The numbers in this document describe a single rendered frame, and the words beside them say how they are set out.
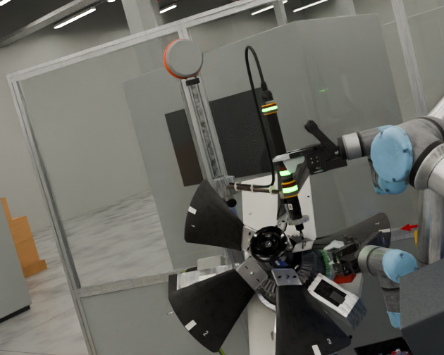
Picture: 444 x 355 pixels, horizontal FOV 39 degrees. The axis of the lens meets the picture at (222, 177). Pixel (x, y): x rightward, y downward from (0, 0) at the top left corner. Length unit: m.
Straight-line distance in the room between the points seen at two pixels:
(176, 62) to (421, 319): 1.68
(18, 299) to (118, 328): 4.58
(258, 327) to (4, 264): 5.60
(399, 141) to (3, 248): 6.42
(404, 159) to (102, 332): 2.05
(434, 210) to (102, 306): 1.87
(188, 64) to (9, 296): 5.36
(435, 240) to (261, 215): 0.83
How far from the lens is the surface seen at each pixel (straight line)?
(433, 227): 1.58
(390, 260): 1.52
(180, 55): 2.50
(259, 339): 2.09
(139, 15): 8.03
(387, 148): 1.38
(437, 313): 1.06
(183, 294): 1.92
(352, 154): 1.84
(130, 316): 2.99
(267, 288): 2.00
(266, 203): 2.27
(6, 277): 7.48
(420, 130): 1.41
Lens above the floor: 1.64
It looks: 6 degrees down
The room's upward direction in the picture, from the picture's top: 15 degrees counter-clockwise
